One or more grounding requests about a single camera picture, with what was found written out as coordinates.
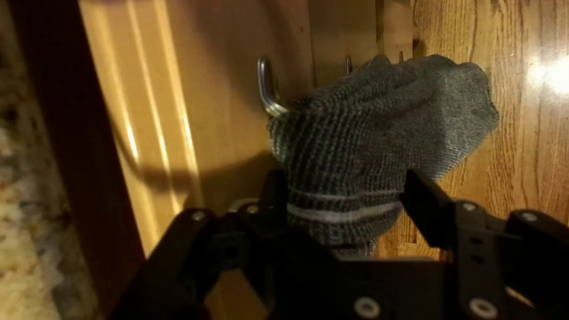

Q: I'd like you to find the grey knitted towel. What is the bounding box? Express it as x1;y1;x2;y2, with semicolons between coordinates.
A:
265;54;501;258

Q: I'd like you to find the speckled granite countertop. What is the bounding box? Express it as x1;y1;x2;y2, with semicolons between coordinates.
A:
0;0;103;320

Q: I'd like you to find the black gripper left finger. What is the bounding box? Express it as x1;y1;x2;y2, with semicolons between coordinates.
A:
108;167;292;320

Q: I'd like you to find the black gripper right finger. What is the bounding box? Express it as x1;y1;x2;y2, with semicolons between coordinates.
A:
400;167;507;320

